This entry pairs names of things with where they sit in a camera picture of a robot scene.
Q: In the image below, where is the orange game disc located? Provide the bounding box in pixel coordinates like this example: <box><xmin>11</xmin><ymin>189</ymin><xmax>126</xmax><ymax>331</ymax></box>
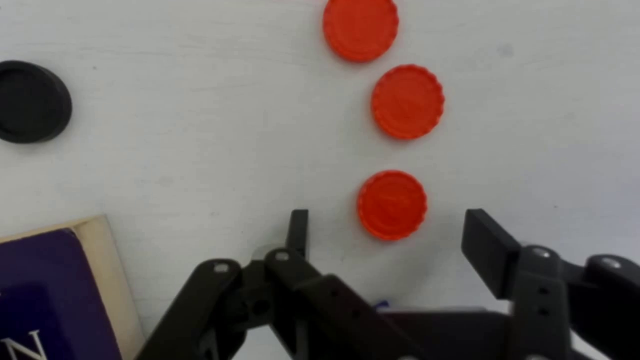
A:
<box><xmin>370</xmin><ymin>63</ymin><xmax>446</xmax><ymax>141</ymax></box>
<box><xmin>356</xmin><ymin>169</ymin><xmax>429</xmax><ymax>242</ymax></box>
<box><xmin>322</xmin><ymin>0</ymin><xmax>400</xmax><ymax>64</ymax></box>

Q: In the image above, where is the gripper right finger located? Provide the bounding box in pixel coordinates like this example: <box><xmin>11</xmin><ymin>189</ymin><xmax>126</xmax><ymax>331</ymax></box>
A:
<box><xmin>460</xmin><ymin>208</ymin><xmax>640</xmax><ymax>360</ymax></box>

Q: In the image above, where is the purple book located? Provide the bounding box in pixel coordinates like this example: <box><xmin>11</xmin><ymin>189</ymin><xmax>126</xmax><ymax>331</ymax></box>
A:
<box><xmin>0</xmin><ymin>214</ymin><xmax>146</xmax><ymax>360</ymax></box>

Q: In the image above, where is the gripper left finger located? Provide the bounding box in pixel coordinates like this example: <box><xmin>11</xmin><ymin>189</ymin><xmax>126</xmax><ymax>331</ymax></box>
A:
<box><xmin>134</xmin><ymin>209</ymin><xmax>416</xmax><ymax>360</ymax></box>

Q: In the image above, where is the black game disc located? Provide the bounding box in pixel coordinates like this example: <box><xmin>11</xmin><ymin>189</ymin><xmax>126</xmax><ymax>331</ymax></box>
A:
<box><xmin>0</xmin><ymin>60</ymin><xmax>73</xmax><ymax>145</ymax></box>

